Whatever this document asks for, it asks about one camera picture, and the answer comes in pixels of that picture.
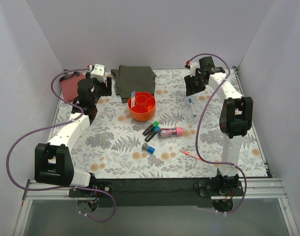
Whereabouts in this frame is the aluminium frame rail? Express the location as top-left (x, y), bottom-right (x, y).
top-left (14, 177), bottom-right (299, 236)

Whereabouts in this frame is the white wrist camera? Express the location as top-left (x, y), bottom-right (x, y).
top-left (185, 60), bottom-right (200, 76)
top-left (87, 64), bottom-right (106, 83)

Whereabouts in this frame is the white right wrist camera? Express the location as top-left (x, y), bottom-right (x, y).
top-left (185, 60), bottom-right (200, 76)

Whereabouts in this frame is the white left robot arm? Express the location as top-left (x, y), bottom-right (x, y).
top-left (34, 77), bottom-right (112, 197)

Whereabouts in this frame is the black highlighter blue cap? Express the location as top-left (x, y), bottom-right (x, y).
top-left (145, 126), bottom-right (160, 142)

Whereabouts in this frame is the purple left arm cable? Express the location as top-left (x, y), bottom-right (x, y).
top-left (6, 65), bottom-right (116, 223)

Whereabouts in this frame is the white pen pink cap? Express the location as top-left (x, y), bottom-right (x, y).
top-left (133, 91), bottom-right (136, 106)

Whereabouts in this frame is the white pen teal cap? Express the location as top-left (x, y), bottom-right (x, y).
top-left (131, 92), bottom-right (134, 108)

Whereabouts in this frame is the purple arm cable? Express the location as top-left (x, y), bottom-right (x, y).
top-left (185, 53), bottom-right (246, 215)
top-left (6, 65), bottom-right (116, 223)

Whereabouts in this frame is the black highlighter green cap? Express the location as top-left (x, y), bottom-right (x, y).
top-left (142, 121), bottom-right (159, 136)

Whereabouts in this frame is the red pouch with black strap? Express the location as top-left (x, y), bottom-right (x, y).
top-left (59, 71), bottom-right (86, 102)

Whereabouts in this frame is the orange pen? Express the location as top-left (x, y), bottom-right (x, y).
top-left (180, 150), bottom-right (204, 162)

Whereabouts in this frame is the pink clear pencil case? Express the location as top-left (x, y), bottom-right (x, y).
top-left (158, 127), bottom-right (184, 138)

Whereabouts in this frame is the grey blue short marker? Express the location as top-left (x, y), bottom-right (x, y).
top-left (141, 143), bottom-right (155, 154)

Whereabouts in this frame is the floral patterned table mat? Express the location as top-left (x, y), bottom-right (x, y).
top-left (41, 68), bottom-right (271, 179)

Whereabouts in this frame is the orange round divided container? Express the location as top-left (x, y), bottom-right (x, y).
top-left (128, 92), bottom-right (156, 121)

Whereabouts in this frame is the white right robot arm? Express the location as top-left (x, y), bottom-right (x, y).
top-left (184, 54), bottom-right (253, 196)

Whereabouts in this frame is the white pen blue cap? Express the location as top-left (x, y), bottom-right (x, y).
top-left (189, 98), bottom-right (196, 117)

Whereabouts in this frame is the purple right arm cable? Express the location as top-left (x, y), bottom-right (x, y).
top-left (185, 53), bottom-right (246, 215)

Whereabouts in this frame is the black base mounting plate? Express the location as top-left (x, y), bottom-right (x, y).
top-left (68, 177), bottom-right (245, 208)

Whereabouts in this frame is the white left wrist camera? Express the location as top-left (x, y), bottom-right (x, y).
top-left (87, 64), bottom-right (106, 83)

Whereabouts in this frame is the olive green folded cloth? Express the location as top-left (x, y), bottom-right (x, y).
top-left (110, 65), bottom-right (156, 104)

